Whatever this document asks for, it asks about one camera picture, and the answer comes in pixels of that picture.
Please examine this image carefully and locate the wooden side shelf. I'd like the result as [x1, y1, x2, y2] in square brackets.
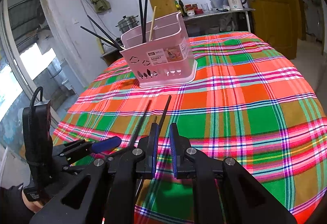
[100, 49, 122, 67]

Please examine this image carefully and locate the pink utensil basket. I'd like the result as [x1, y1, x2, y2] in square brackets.
[120, 12, 197, 88]

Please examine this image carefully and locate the steel steamer pot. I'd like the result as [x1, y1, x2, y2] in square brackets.
[117, 15, 139, 34]

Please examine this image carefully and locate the plaid tablecloth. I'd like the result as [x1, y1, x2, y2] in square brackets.
[53, 32, 326, 223]

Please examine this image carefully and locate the wooden cutting board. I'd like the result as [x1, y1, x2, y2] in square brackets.
[149, 0, 177, 19]

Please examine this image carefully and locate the dark sauce bottle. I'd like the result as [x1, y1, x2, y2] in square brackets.
[178, 0, 187, 17]

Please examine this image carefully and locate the red lidded jar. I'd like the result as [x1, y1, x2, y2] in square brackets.
[185, 4, 203, 16]

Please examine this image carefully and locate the yellow wooden door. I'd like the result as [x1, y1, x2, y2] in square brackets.
[248, 0, 302, 60]

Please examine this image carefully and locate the person's left hand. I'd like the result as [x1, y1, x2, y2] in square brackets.
[21, 190, 44, 212]

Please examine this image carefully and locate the black chopstick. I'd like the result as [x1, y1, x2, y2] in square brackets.
[159, 95, 172, 135]
[80, 26, 122, 51]
[128, 100, 152, 148]
[142, 0, 148, 43]
[87, 15, 124, 51]
[139, 0, 144, 43]

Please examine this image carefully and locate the steel kitchen table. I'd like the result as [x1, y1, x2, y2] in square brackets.
[184, 8, 255, 37]

